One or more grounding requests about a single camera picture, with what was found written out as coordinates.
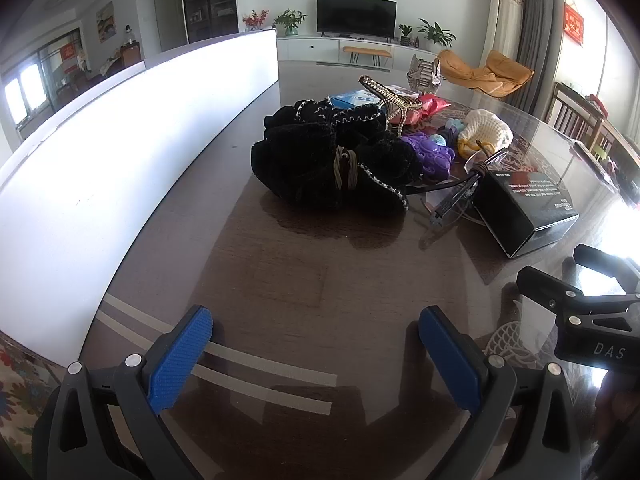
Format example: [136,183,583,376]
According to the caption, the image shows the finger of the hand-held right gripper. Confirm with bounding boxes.
[516,266,591,321]
[573,244,640,293]

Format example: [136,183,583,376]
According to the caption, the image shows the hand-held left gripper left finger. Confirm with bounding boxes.
[32,305,213,480]

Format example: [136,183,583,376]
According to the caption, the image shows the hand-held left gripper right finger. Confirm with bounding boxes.
[419,306,583,480]

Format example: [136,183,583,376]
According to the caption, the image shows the black cardboard box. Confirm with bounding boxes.
[471,169,581,259]

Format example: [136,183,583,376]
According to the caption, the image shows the black frame eyeglasses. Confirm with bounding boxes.
[419,152,507,227]

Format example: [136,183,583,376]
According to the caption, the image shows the brown leather cord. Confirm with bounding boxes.
[472,139,502,177]

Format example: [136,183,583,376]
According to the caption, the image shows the cream knitted hat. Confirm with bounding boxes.
[456,108,515,162]

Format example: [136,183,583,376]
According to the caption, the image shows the purple bubble toy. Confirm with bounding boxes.
[399,131,457,172]

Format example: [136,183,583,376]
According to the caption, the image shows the small blue toy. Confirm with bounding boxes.
[434,119,467,147]

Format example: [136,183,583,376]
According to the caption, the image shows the brown hair tie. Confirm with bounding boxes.
[332,146,359,194]

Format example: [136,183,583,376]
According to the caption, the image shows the black fuzzy garment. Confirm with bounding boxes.
[252,100,426,217]

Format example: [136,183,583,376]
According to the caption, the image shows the gold metal model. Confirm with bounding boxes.
[358,75,426,137]

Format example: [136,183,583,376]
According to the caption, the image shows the blue packet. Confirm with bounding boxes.
[329,88,377,111]

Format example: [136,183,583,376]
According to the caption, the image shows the brown patterned glass desktop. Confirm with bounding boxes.
[75,60,640,480]

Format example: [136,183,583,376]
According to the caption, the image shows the wooden dining chair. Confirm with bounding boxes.
[546,81,607,137]

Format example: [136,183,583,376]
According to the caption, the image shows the floral patterned cloth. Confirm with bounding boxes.
[0,331,67,463]

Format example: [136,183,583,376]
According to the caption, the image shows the orange lounge chair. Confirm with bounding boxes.
[437,48,536,99]

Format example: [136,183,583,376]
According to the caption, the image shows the grey curtain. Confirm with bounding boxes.
[514,0,567,122]

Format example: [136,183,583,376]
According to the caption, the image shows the silver metal model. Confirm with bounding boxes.
[406,54,444,94]

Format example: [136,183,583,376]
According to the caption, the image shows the cloth covered standing air conditioner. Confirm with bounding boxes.
[481,0,527,63]

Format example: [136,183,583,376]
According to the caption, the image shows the tall leafy potted plant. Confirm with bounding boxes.
[417,18,457,49]

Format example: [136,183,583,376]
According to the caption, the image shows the wooden bench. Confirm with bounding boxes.
[342,45,394,67]

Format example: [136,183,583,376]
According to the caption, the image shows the bright window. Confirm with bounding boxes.
[2,61,49,127]

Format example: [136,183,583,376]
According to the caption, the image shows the black television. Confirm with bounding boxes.
[315,0,399,42]

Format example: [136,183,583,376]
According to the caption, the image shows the white television cabinet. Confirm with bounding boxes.
[276,34,453,69]

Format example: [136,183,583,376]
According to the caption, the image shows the white door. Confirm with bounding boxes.
[152,0,182,52]

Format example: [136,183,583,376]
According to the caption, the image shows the red flower arrangement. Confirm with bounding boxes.
[242,8,270,32]

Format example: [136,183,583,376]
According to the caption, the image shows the green leafy potted plant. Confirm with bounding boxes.
[272,8,309,37]

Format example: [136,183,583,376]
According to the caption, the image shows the dark glass display cabinet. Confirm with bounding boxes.
[179,0,239,45]

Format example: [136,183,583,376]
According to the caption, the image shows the red wall hanging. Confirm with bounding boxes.
[563,2,585,48]

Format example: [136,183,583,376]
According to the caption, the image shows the framed wall painting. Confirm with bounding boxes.
[96,0,116,44]

